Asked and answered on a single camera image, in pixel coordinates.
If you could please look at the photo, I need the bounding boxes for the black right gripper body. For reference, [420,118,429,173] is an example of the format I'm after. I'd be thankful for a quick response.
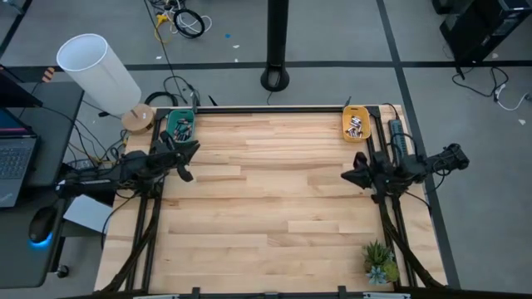
[351,151,390,190]

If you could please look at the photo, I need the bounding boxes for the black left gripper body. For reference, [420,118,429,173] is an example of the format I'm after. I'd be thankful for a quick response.
[150,130,195,184]

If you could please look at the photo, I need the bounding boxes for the teal plastic bin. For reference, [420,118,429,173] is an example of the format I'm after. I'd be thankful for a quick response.
[165,108,196,145]

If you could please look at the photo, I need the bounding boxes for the grey blue power strip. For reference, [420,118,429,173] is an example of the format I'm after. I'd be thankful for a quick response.
[388,119,411,161]

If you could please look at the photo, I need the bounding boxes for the yellow plastic bin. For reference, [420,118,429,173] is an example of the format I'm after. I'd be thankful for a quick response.
[342,105,372,144]

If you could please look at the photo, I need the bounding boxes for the small green succulent plant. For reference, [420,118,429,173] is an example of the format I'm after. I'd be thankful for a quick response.
[361,239,401,287]

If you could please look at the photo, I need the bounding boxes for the pale grey flat box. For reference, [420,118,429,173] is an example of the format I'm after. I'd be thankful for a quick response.
[62,194,114,234]

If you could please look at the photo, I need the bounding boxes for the white shade wooden base lamp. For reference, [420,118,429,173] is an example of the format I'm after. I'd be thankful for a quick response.
[56,32,156,135]

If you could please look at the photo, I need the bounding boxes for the black desk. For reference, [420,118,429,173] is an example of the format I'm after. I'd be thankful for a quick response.
[0,81,86,287]

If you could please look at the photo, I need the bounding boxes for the black pole with round end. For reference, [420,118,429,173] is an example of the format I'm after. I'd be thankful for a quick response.
[259,0,291,93]

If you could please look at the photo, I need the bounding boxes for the black computer mouse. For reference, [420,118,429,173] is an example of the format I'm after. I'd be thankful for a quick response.
[27,206,59,245]

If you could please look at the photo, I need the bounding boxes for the grey laptop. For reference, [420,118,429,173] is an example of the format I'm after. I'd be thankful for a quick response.
[0,108,39,208]

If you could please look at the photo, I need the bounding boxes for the black monitor back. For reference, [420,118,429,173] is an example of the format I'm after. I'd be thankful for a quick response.
[0,64,44,110]

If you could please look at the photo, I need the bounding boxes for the black equipment cabinet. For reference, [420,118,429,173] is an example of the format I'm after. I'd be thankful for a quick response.
[431,0,532,66]

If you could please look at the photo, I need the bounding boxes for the thick black cable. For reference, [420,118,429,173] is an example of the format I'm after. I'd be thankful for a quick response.
[144,91,180,108]

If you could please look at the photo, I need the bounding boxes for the black cable coil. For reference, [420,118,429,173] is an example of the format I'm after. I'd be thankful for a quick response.
[172,7,206,40]

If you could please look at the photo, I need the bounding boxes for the thin black floor cable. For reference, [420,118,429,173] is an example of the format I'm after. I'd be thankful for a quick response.
[451,66,510,99]

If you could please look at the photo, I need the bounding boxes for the white plug with cable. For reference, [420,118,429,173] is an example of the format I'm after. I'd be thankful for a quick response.
[493,81,530,112]

